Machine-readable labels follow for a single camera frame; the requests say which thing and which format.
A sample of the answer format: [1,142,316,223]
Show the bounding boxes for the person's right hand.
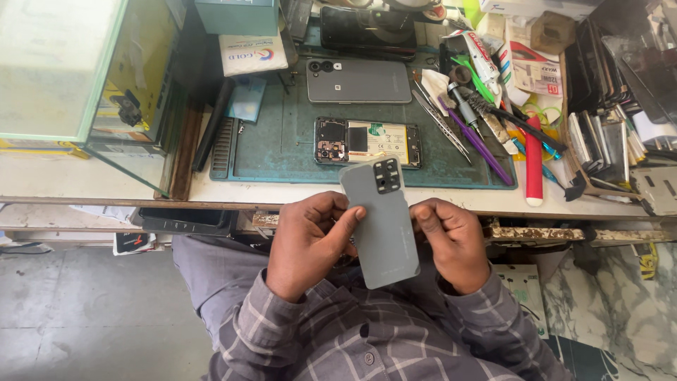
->
[410,198,491,295]

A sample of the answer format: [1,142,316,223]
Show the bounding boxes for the person's left hand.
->
[266,192,367,303]

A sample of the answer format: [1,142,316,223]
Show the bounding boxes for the grey phone back cover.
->
[338,156,421,290]

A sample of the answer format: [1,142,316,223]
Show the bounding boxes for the white packet with green print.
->
[493,264,550,340]

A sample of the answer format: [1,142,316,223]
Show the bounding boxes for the person's grey trousers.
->
[172,235,350,352]

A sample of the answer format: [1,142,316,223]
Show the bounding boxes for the teal repair mat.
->
[210,57,518,189]

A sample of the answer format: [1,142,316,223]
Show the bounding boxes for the purple plastic spudger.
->
[438,95,514,186]

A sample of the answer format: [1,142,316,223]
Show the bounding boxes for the black tray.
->
[138,207,239,237]

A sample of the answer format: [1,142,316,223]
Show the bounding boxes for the blue pen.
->
[511,138,567,189]

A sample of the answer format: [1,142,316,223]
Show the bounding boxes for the opened phone with battery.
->
[314,117,422,169]

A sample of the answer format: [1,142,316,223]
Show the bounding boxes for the metal tweezers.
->
[411,89,472,165]

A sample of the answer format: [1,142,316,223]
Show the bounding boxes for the black cleaning brush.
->
[465,92,568,154]

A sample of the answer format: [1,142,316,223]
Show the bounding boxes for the grey screwdriver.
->
[447,81,483,139]

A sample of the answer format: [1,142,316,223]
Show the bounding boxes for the long black strip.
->
[191,79,235,173]

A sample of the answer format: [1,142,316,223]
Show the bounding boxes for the blue plastic film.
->
[227,77,267,123]

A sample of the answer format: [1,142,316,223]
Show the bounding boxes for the white tissue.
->
[421,69,451,102]

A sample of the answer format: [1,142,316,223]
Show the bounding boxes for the green plastic tool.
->
[451,55,496,104]

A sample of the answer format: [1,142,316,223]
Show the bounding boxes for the grey phone with back cover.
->
[306,59,412,104]

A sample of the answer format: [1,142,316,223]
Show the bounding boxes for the white and red glue tube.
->
[449,30,501,97]

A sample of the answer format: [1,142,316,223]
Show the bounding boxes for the yellow and black packet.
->
[632,242,660,282]

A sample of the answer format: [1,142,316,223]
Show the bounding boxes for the wooden crate of phone parts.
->
[560,18,652,200]

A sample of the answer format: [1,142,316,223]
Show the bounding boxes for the white printed packet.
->
[219,33,289,77]

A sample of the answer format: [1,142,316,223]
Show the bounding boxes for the red and white carton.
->
[507,40,565,99]

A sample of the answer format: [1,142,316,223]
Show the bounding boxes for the grey metal plate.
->
[629,166,677,217]

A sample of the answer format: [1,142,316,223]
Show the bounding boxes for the black phone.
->
[320,5,419,59]

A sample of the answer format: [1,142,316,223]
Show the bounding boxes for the teal cardboard box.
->
[195,0,279,37]

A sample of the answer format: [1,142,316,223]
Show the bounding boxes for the small brown box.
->
[530,12,577,55]

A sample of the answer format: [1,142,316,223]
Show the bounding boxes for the glass display case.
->
[0,0,189,199]

